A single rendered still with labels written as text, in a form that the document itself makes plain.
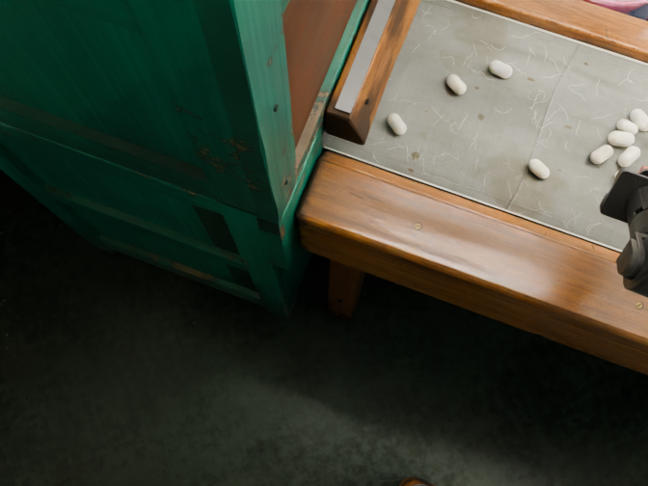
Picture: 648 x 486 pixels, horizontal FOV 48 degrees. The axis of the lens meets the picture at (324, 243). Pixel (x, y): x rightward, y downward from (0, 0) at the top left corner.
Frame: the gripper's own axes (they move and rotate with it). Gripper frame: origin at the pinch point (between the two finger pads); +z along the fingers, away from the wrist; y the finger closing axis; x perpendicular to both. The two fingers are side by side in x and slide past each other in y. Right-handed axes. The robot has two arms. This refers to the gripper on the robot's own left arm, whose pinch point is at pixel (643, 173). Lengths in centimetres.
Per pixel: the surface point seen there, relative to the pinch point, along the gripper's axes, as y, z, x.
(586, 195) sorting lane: 4.3, 3.4, 7.3
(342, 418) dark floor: 24, 22, 89
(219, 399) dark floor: 53, 17, 93
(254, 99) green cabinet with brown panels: 43, -43, -13
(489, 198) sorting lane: 17.3, -0.6, 10.9
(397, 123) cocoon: 33.2, 2.3, 6.1
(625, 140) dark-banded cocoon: 1.8, 9.1, -0.1
